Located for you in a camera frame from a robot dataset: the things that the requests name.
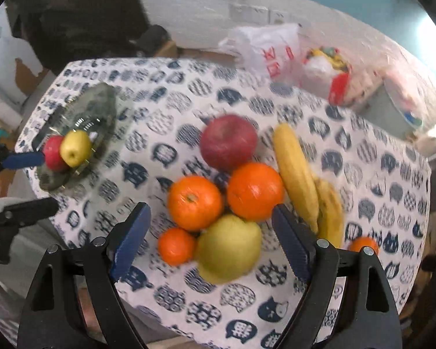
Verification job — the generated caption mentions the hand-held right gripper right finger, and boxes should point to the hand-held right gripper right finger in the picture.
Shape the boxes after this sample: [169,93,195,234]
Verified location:
[272,204,402,349]

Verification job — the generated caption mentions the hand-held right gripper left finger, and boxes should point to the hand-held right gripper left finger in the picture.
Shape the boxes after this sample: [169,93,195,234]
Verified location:
[18,202,151,349]

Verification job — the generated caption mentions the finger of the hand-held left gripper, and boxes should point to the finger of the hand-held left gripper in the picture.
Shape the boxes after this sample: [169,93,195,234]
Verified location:
[0,145,46,197]
[0,198,59,264]

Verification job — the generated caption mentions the small red apple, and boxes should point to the small red apple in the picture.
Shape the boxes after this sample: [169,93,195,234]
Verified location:
[42,135,70,172]

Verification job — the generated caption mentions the small tangerine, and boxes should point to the small tangerine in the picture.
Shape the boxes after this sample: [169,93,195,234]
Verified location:
[157,227,197,266]
[349,236,380,257]

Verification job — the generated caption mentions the yellow banana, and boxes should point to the yellow banana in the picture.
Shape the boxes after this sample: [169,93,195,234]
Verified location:
[314,178,346,248]
[272,124,319,234]

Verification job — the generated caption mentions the small yellow apple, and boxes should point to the small yellow apple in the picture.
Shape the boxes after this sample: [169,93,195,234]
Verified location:
[60,130,92,167]

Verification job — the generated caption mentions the orange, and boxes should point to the orange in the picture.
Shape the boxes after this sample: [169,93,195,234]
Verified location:
[167,175,224,231]
[227,162,285,222]

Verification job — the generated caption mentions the yellow-green pear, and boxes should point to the yellow-green pear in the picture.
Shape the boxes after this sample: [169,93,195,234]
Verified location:
[194,214,263,284]

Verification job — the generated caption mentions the clear glass plate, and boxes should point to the clear glass plate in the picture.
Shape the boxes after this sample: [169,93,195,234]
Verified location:
[34,82,119,191]

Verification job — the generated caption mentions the large red apple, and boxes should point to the large red apple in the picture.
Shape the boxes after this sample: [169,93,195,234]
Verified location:
[199,114,258,171]

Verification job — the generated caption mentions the cat print tablecloth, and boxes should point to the cat print tablecloth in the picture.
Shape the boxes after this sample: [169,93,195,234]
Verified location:
[15,58,431,349]

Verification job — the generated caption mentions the dark cloth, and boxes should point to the dark cloth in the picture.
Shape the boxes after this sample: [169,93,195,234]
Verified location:
[14,0,150,77]

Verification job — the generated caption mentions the grey-blue waste bin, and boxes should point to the grey-blue waste bin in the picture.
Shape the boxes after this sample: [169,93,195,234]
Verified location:
[363,69,426,139]

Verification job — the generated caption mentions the red bag with wrappers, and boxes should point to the red bag with wrappers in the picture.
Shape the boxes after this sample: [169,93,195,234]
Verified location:
[301,45,354,106]

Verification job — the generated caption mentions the black round object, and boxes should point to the black round object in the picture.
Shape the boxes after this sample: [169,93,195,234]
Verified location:
[131,25,172,58]

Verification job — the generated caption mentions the white plastic bag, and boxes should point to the white plastic bag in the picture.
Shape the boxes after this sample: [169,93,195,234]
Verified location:
[218,24,303,88]

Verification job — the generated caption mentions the white wall sockets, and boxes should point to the white wall sockets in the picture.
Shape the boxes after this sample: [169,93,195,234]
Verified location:
[233,3,288,27]

